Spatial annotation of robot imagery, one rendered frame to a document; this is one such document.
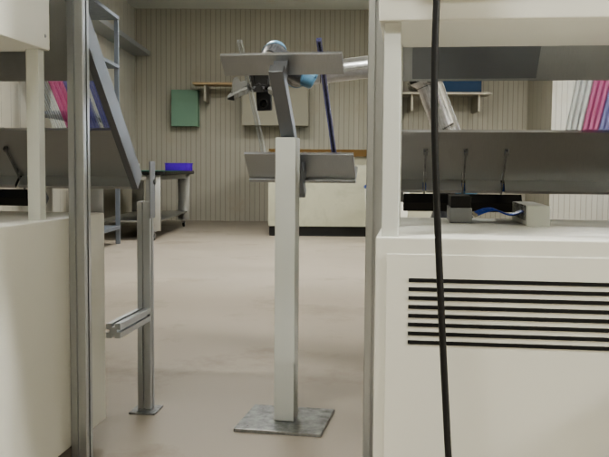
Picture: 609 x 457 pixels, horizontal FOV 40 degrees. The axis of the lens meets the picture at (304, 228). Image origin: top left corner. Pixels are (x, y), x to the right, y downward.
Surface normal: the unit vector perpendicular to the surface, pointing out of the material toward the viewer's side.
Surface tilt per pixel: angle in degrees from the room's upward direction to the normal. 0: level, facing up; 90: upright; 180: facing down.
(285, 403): 90
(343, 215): 90
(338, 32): 90
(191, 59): 90
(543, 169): 137
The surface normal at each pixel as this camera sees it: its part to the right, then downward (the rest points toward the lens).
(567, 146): -0.09, 0.77
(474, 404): -0.13, 0.07
